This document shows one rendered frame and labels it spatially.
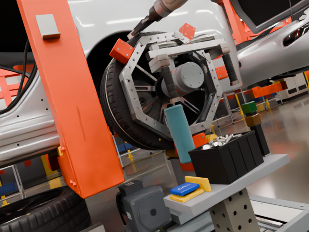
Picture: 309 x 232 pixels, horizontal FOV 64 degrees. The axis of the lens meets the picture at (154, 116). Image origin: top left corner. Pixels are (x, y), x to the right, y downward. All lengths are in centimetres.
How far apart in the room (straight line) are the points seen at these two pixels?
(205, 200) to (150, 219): 48
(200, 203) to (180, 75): 61
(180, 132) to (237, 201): 40
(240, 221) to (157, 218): 44
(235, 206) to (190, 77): 59
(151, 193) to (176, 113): 38
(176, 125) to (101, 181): 40
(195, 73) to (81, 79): 52
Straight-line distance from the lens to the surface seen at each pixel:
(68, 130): 92
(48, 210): 116
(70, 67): 97
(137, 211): 117
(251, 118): 99
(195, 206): 73
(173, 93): 100
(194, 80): 117
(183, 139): 111
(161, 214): 120
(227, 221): 88
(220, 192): 78
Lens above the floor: 70
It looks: 1 degrees up
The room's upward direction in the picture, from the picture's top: 18 degrees counter-clockwise
